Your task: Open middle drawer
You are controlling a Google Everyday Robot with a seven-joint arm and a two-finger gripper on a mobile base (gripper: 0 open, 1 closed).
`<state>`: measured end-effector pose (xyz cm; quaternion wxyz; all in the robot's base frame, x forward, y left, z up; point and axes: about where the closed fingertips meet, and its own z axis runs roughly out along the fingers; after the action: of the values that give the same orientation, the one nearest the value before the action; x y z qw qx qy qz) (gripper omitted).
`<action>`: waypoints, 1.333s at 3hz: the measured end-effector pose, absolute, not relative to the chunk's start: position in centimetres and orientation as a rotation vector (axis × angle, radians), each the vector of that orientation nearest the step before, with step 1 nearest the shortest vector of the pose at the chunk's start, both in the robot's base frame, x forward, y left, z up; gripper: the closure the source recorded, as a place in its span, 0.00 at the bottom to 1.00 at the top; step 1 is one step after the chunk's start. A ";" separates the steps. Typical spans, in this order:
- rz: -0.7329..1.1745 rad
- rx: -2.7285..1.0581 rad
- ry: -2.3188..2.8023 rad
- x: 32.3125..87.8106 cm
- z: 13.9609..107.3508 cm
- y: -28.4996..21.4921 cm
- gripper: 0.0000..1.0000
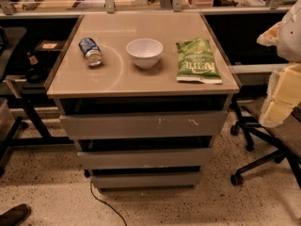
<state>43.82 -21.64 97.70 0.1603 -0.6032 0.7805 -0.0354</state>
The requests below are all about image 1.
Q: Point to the green chip bag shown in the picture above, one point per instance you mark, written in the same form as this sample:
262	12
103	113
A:
196	62

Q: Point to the grey drawer cabinet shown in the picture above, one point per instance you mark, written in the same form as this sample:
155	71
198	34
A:
117	86

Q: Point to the grey top drawer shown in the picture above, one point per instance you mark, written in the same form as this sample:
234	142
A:
139	125

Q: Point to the white bowl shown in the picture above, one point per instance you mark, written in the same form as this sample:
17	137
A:
144	53

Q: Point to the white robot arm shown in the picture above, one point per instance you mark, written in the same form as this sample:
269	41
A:
286	36

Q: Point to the dark shoe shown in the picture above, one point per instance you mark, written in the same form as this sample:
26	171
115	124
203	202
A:
16	215

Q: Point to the black office chair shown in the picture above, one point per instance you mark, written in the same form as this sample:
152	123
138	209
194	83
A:
286	138

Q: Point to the blue soda can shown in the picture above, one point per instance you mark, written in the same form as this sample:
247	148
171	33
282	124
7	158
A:
91	52

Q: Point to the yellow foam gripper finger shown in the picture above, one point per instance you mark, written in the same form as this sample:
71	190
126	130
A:
283	95

